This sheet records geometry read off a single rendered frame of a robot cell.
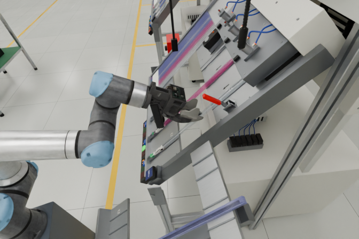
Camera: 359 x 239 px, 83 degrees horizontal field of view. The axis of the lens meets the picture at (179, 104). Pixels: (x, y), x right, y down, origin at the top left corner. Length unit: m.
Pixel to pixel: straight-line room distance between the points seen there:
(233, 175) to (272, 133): 0.33
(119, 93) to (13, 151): 0.28
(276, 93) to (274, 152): 0.55
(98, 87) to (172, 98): 0.20
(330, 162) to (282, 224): 0.63
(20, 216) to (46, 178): 1.00
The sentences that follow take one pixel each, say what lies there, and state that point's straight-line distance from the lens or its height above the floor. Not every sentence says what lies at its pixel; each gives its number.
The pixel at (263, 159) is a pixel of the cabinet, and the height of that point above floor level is 0.62.
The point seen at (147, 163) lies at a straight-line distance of 0.89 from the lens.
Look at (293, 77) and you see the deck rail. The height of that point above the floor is 1.17.
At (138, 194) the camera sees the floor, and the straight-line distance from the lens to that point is 1.65.
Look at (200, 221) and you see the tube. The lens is 0.51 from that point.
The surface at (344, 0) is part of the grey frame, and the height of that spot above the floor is 1.33.
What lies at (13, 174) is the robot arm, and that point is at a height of 0.81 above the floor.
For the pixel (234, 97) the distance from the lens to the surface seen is 0.64.
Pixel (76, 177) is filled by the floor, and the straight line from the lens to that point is 1.90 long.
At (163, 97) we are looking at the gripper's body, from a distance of 0.61.
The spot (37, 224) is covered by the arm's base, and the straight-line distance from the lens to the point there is 1.12.
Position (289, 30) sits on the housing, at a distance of 0.53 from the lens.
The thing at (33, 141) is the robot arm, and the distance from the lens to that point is 0.61.
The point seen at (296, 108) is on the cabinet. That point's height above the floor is 0.62.
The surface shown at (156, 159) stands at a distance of 0.86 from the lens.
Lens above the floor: 1.48
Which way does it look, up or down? 44 degrees down
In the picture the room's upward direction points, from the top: 6 degrees counter-clockwise
